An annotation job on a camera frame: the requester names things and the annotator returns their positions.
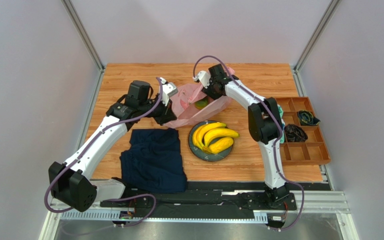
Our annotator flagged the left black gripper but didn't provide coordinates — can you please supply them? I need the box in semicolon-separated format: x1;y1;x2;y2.
139;94;177;127

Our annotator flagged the green fake mango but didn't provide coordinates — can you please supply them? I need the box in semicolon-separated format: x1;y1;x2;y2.
194;97;209;110

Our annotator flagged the pink plastic bag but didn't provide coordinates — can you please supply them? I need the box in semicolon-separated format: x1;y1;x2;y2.
163;83;232;129

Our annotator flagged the yellow banana bunch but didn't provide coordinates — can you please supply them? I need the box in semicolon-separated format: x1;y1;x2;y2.
192;122;240;154

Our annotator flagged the yellow fake starfruit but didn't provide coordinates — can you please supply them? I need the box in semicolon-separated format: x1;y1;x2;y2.
208;137;234;154

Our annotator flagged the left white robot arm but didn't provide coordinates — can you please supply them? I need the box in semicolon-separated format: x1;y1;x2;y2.
44;77;178;213

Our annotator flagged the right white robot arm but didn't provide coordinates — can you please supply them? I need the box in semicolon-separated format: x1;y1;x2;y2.
205;64;289;203

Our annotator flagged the navy blue cloth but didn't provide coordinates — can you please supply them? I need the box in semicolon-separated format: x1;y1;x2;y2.
119;128;188;194

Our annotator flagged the teal white sock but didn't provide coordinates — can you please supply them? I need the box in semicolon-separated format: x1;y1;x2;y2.
277;104;285;144

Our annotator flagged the dark blue-grey ceramic plate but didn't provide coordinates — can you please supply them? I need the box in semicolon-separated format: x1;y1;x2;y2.
188;120;235;163

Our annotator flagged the black rolled sock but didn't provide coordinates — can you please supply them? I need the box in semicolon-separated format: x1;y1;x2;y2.
284;124;309;143

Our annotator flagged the dark green rolled sock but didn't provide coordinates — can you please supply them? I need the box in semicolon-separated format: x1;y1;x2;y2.
297;110;321;126

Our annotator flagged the brown wooden compartment tray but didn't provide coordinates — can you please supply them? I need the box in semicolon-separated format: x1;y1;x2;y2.
276;97;331;166

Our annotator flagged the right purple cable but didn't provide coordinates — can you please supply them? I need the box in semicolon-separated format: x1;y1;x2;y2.
192;55;306;232

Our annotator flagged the purple cable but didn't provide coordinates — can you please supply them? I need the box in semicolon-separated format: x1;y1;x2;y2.
43;77;165;229
192;55;306;232

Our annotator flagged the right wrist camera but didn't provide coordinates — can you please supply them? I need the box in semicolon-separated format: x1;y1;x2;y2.
193;70;211;89

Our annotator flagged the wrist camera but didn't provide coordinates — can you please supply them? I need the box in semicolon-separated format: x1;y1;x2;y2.
159;77;178;107
193;70;211;89

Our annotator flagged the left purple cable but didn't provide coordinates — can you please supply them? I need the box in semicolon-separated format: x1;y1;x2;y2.
43;77;165;229

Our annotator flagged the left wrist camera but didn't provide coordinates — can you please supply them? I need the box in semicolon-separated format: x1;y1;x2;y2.
159;77;178;107

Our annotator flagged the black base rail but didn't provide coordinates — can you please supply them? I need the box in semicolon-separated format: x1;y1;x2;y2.
100;181;299;221

